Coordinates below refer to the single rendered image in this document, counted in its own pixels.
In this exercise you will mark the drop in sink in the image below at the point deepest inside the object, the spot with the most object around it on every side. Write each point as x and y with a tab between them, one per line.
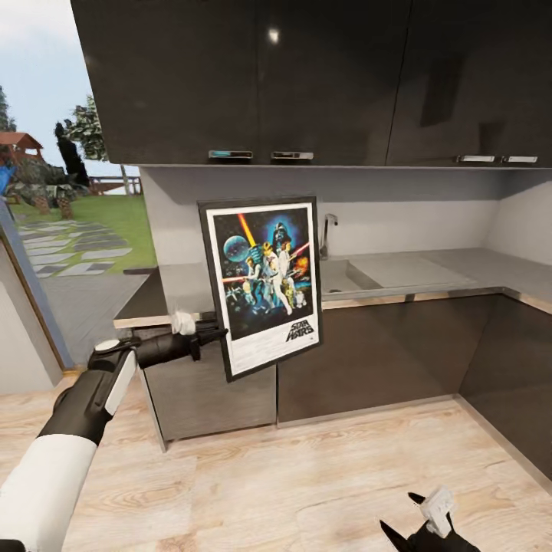
358	275

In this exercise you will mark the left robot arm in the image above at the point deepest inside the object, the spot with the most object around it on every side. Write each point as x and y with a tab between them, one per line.
38	498

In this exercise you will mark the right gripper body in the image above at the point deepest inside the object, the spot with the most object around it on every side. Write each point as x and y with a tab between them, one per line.
429	541

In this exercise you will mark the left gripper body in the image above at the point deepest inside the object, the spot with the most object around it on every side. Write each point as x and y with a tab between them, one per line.
172	346

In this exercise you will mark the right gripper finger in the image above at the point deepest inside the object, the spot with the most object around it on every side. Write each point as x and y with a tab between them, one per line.
401	543
416	498

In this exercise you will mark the fixed window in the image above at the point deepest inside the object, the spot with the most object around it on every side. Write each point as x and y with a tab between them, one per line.
75	226

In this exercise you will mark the poster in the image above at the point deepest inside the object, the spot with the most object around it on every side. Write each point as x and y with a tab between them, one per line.
264	269

